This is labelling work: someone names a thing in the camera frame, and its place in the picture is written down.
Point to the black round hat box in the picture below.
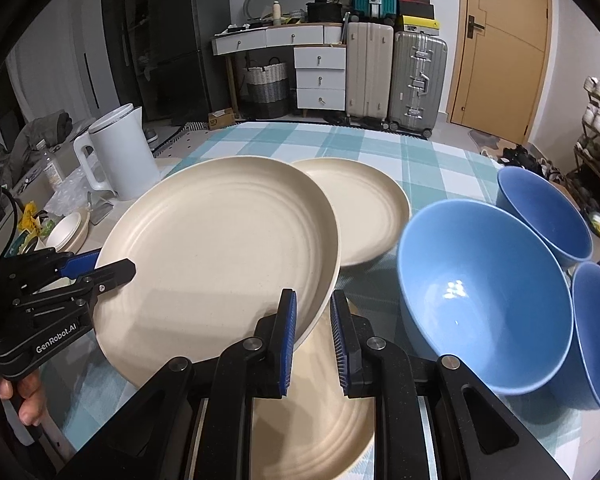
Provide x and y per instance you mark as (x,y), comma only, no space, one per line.
(325,12)

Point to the yellow snack packet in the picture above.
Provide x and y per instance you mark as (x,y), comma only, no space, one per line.
(30,217)

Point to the white electric kettle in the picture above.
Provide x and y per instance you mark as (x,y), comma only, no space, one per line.
(122,160)

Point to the person's left hand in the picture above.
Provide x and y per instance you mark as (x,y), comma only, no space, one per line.
(27,395)

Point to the zigzag patterned rug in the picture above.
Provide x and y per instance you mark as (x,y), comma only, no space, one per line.
(190,132)

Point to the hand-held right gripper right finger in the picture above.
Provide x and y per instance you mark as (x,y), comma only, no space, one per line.
(339,347)

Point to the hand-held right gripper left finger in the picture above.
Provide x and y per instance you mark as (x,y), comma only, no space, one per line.
(289,345)

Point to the cream round plate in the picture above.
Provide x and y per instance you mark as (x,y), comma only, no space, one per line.
(215,260)
(365,210)
(312,430)

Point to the wooden door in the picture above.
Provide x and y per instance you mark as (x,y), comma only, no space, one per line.
(505,50)

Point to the grey green jacket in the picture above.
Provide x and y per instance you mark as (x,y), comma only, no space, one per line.
(40,135)

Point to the yellow black shoe box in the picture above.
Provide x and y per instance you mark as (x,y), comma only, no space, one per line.
(417,24)

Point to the grey white woven basket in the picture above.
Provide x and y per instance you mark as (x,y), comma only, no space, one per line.
(267,87)

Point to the white bottle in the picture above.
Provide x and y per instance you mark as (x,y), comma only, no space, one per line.
(277,12)

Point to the teal plaid tablecloth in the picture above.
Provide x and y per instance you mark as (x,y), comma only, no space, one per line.
(360,140)

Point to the clear plastic wrap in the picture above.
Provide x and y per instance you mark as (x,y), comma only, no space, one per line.
(72,190)

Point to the blue bowl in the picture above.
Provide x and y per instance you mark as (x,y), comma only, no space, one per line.
(480,285)
(540,210)
(597,340)

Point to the clear plastic bottle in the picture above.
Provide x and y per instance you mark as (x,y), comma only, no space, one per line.
(52,170)

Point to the dark glass cabinet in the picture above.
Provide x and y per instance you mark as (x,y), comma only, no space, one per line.
(125,35)

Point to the cluster of loose sneakers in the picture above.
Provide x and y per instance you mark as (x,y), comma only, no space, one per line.
(520,157)

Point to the dark grey refrigerator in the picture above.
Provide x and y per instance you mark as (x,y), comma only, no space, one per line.
(185,35)

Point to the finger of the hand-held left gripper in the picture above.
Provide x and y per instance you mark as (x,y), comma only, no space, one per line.
(112,272)
(80,265)

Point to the white vanity desk with drawers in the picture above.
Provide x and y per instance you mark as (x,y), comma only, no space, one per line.
(320,75)

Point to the grey door mat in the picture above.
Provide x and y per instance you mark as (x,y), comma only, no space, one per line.
(484,138)

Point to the silver suitcase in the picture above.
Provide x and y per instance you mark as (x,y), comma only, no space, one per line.
(417,80)

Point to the small cardboard box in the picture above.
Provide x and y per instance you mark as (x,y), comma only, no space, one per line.
(222,119)

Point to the beige suitcase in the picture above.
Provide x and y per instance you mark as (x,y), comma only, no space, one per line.
(369,70)

